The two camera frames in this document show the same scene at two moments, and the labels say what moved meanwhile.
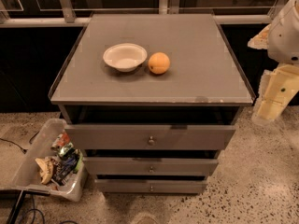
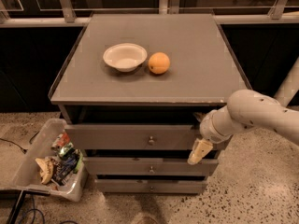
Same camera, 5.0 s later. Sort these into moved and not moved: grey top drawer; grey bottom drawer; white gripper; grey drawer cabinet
Moved: white gripper
Not moved: grey bottom drawer; grey drawer cabinet; grey top drawer
